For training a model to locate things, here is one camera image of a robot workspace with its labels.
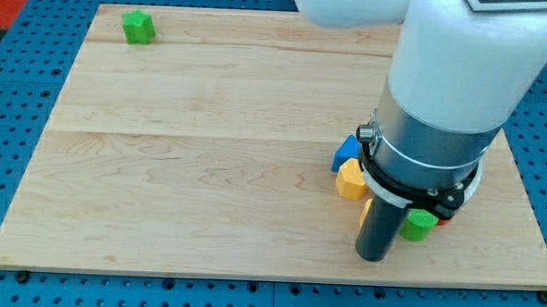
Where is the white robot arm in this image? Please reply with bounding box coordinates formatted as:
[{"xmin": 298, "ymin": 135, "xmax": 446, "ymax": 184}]
[{"xmin": 294, "ymin": 0, "xmax": 547, "ymax": 219}]

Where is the green cylinder block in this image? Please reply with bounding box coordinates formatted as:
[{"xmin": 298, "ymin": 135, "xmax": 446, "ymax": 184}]
[{"xmin": 399, "ymin": 209, "xmax": 439, "ymax": 242}]

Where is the green star block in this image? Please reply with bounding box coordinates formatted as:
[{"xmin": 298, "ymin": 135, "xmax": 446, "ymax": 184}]
[{"xmin": 121, "ymin": 9, "xmax": 156, "ymax": 44}]

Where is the wooden board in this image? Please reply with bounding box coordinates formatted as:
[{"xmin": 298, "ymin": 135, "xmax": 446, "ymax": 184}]
[{"xmin": 0, "ymin": 5, "xmax": 547, "ymax": 290}]

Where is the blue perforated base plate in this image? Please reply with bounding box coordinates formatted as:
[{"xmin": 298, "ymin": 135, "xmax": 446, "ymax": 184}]
[{"xmin": 0, "ymin": 0, "xmax": 547, "ymax": 307}]

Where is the yellow block behind pusher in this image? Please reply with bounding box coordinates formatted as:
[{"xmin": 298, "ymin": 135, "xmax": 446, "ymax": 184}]
[{"xmin": 359, "ymin": 199, "xmax": 373, "ymax": 227}]

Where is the yellow hexagon block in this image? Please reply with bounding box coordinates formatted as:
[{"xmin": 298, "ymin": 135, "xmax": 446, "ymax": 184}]
[{"xmin": 335, "ymin": 158, "xmax": 369, "ymax": 201}]

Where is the blue triangle block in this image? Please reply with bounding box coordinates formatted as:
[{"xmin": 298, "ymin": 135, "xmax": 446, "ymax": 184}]
[{"xmin": 331, "ymin": 135, "xmax": 360, "ymax": 172}]

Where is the red block under arm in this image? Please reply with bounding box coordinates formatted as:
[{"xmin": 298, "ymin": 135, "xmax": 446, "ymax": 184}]
[{"xmin": 437, "ymin": 219, "xmax": 451, "ymax": 226}]

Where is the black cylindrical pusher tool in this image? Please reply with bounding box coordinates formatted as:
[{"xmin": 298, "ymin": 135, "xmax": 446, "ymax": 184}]
[{"xmin": 356, "ymin": 197, "xmax": 411, "ymax": 262}]

